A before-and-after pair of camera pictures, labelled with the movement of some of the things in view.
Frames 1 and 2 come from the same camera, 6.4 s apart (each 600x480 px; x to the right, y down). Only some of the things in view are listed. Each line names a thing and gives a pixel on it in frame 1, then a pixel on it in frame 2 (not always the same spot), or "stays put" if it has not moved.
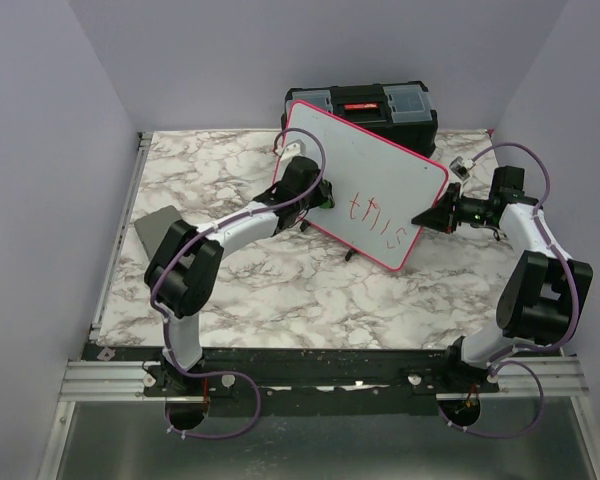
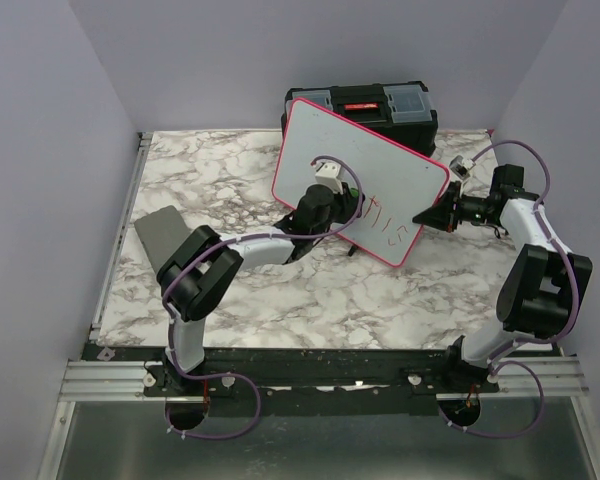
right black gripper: (440, 216) stays put
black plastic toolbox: (400, 111) stays put
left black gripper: (322, 195) -> (346, 204)
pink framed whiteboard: (382, 192) stays put
